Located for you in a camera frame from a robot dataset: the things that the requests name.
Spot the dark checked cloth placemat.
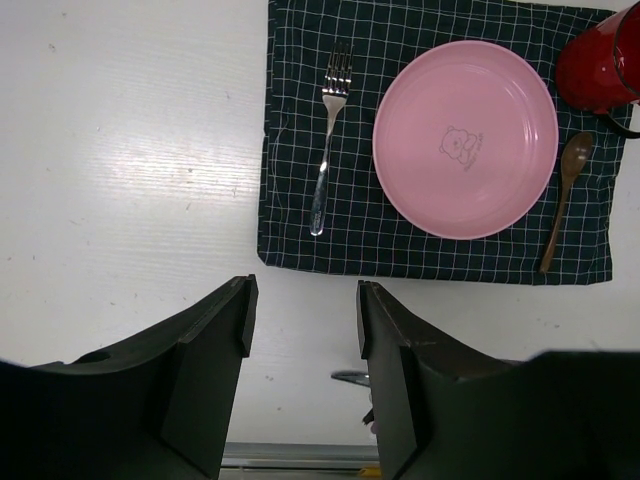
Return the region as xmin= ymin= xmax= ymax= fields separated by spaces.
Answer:
xmin=257 ymin=0 xmax=625 ymax=285

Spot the silver fork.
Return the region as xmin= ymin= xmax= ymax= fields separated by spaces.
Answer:
xmin=309 ymin=42 xmax=353 ymax=237

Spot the aluminium front rail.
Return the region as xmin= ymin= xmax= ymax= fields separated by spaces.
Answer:
xmin=222 ymin=442 xmax=379 ymax=470

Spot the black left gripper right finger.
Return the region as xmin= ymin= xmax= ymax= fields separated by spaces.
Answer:
xmin=357 ymin=281 xmax=639 ymax=479

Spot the pink plastic plate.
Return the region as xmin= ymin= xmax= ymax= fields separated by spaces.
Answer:
xmin=372 ymin=40 xmax=559 ymax=240

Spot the red enamel mug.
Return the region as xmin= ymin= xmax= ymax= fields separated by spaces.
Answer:
xmin=555 ymin=4 xmax=639 ymax=139

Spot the brown wooden spoon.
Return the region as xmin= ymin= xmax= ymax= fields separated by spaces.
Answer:
xmin=539 ymin=132 xmax=593 ymax=274

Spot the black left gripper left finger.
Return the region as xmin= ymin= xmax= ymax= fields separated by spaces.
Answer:
xmin=1 ymin=275 xmax=258 ymax=479

